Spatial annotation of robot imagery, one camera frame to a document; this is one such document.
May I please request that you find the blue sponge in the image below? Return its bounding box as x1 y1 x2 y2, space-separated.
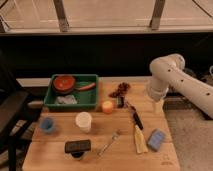
148 129 166 151

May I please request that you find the black chair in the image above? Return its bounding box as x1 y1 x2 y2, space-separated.
0 52 41 171

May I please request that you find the small dark block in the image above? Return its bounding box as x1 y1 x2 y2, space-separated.
117 97 124 108

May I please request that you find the white paper cup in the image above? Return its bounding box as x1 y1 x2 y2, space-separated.
75 112 92 133

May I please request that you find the blue plastic cup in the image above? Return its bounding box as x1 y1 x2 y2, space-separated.
39 117 55 134

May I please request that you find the black brush block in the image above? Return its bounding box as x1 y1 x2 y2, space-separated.
64 139 91 159

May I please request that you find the dark brown chain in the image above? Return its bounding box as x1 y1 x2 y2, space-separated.
108 82 132 99

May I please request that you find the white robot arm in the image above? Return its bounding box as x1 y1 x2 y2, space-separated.
147 54 213 119

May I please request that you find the red frying pan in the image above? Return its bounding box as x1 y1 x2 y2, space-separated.
52 75 96 94

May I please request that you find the orange round fruit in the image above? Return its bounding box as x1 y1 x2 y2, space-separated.
102 101 114 114

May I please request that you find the green plastic tray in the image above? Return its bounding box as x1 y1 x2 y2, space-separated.
44 74 99 111

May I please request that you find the silver metal fork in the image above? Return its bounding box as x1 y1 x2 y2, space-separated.
97 130 121 156

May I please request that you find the black handled knife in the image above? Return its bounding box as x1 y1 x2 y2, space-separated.
126 101 143 130

